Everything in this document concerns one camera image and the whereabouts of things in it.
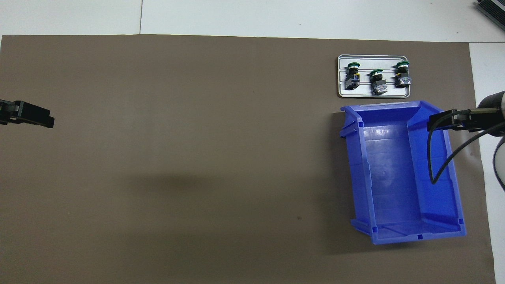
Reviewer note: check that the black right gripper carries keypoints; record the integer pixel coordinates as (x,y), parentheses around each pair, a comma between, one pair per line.
(491,105)

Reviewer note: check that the green push button switch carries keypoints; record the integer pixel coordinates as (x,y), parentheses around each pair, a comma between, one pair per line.
(403,75)
(378,83)
(352,77)

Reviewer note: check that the silver metal tray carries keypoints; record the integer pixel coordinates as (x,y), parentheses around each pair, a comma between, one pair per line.
(390,91)

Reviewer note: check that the blue plastic storage bin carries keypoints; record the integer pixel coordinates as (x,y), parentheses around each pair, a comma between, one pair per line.
(390,189)

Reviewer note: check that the grey ribbed metal device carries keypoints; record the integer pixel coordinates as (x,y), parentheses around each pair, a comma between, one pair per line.
(493,8)

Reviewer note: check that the brown table mat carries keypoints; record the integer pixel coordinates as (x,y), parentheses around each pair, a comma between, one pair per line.
(197,98)

